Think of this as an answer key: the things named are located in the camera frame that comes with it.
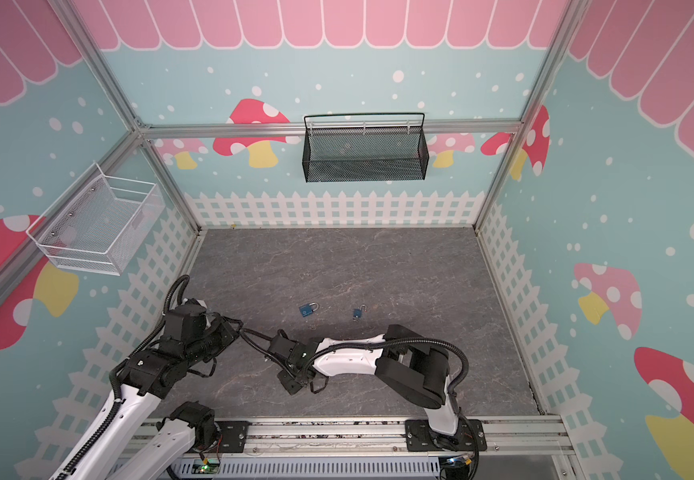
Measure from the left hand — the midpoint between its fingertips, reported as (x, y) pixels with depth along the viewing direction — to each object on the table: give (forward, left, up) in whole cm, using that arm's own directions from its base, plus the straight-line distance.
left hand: (240, 332), depth 77 cm
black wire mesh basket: (+54, -32, +21) cm, 66 cm away
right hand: (-8, -12, -14) cm, 20 cm away
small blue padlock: (+14, -30, -15) cm, 37 cm away
